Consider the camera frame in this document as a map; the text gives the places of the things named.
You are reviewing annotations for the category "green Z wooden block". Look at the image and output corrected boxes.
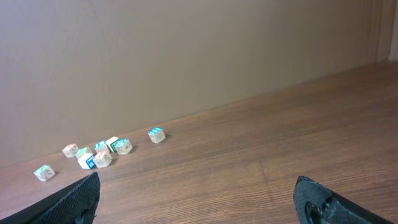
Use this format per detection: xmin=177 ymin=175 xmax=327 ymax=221
xmin=75 ymin=146 xmax=92 ymax=159

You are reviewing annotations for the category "red Y wooden block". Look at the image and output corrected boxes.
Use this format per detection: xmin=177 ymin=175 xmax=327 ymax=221
xmin=62 ymin=144 xmax=79 ymax=158

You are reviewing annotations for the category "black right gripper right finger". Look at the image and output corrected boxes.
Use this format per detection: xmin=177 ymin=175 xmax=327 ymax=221
xmin=293 ymin=176 xmax=392 ymax=224

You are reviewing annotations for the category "blue D wooden block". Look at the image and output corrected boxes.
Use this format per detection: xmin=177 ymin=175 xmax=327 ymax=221
xmin=114 ymin=138 xmax=132 ymax=155

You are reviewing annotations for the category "plain top wooden block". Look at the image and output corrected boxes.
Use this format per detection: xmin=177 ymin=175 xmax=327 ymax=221
xmin=105 ymin=136 xmax=119 ymax=152

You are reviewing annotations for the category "green N wooden block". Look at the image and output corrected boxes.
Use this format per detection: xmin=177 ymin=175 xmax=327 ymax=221
xmin=34 ymin=165 xmax=55 ymax=182

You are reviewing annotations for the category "blue lone wooden block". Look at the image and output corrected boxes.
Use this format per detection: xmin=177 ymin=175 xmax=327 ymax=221
xmin=148 ymin=127 xmax=165 ymax=144

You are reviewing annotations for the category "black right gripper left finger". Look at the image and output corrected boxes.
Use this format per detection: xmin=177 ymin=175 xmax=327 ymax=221
xmin=1 ymin=172 xmax=101 ymax=224

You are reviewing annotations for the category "blue L wooden block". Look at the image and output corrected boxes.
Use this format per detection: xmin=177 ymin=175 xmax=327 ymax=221
xmin=94 ymin=140 xmax=109 ymax=153

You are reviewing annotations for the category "blue sided white block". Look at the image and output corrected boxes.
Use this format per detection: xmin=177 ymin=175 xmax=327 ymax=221
xmin=78 ymin=153 xmax=96 ymax=170

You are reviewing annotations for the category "red I wooden block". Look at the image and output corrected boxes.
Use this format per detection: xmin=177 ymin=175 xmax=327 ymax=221
xmin=93 ymin=151 xmax=113 ymax=169

